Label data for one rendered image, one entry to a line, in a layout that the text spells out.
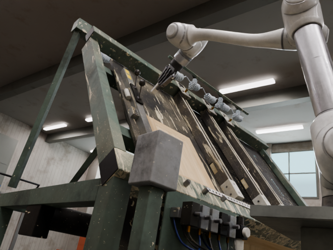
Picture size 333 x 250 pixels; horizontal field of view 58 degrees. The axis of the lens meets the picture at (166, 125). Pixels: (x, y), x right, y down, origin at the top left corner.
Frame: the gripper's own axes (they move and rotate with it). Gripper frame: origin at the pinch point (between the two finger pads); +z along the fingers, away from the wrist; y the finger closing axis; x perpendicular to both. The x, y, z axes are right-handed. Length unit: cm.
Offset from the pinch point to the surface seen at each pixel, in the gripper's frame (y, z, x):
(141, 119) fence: -20.4, 12.1, 7.0
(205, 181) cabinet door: -48, 14, -32
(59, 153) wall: 791, 689, -342
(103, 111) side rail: -30.6, 12.9, 32.0
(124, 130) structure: -26.2, 19.2, 14.2
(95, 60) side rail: 18.7, 10.7, 31.8
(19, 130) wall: 785, 651, -165
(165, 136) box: -72, -11, 29
